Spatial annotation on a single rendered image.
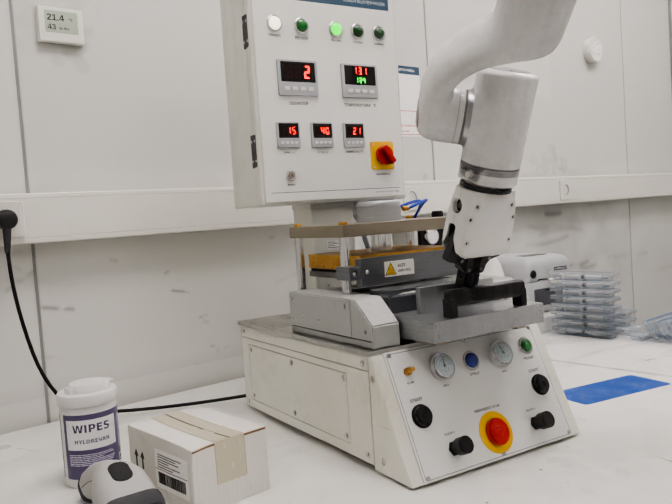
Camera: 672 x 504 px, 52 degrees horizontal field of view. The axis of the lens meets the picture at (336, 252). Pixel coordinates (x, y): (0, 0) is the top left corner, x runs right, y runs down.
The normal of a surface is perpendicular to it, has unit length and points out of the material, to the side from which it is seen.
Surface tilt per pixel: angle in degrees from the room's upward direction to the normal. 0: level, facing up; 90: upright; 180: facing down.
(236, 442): 88
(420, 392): 65
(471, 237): 109
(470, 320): 90
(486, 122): 102
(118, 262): 90
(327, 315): 90
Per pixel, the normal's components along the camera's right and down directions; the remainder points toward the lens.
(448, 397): 0.44, -0.41
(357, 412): -0.85, 0.09
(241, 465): 0.67, -0.02
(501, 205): 0.56, 0.28
